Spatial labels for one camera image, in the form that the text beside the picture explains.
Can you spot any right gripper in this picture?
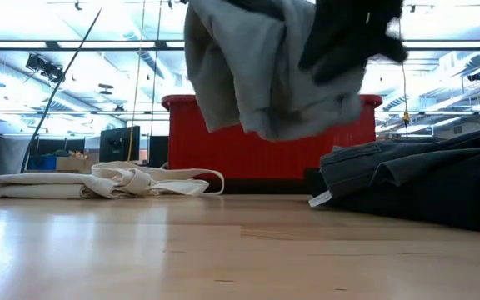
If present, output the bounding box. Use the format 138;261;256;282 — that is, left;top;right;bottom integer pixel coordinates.
297;0;411;85

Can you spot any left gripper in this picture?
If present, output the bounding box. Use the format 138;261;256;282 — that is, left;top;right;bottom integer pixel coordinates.
225;0;288;22

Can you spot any light grey garment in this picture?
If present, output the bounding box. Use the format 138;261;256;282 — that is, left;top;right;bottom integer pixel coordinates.
183;0;369;143

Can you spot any dark grey shirt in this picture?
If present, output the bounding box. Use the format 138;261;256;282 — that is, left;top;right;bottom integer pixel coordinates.
307;124;480;208

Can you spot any red plastic laundry bin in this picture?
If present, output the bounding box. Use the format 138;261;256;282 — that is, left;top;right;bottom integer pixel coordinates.
160;94;384;181

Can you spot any blue background bin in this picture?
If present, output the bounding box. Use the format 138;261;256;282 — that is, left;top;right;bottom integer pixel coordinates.
27;154;58;171

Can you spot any black background box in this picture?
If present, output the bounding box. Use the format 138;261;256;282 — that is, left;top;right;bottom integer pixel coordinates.
147;135;170;168

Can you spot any black background monitor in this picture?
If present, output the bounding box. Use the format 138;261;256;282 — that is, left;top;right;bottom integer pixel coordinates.
99;125;141;163

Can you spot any black ceiling spotlight cluster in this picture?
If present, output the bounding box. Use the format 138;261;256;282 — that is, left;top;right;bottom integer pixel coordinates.
25;52;67;83

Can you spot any brown cardboard box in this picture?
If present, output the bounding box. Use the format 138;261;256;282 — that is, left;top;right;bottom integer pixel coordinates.
55;156;99;174

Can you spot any cream canvas tote bag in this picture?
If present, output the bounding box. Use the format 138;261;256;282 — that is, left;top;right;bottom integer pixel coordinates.
0;160;226;200

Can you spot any yellow hanging cable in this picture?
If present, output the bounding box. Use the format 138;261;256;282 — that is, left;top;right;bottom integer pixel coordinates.
127;0;147;162

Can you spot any long black desk cable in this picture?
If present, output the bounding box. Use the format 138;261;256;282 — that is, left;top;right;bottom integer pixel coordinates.
19;7;103;173

